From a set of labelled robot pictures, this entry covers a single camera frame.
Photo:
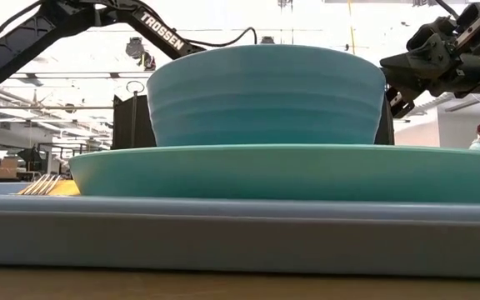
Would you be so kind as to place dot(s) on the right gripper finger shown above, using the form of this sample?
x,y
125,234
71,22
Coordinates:
x,y
401,102
419,68

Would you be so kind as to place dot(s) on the blue plastic bowl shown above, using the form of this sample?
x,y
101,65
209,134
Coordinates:
x,y
265,96

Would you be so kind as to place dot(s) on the teal plastic plate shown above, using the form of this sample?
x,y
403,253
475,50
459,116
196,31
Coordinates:
x,y
286,175

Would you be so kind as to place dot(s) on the metal fork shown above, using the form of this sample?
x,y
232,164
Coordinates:
x,y
42,185

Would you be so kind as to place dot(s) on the yellow cloth napkin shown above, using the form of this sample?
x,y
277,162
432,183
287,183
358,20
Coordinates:
x,y
67,188

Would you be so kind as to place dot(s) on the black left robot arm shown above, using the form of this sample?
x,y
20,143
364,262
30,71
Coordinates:
x,y
23,41

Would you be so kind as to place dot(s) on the blue plastic tray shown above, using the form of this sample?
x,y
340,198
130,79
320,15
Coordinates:
x,y
240,241

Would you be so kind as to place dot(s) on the black ceiling lamp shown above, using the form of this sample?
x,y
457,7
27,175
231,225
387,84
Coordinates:
x,y
135,48
267,40

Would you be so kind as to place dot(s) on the cardboard box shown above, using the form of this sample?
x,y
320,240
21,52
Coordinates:
x,y
4,168

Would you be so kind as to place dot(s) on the ceiling light rail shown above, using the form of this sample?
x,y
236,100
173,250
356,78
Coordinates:
x,y
77,75

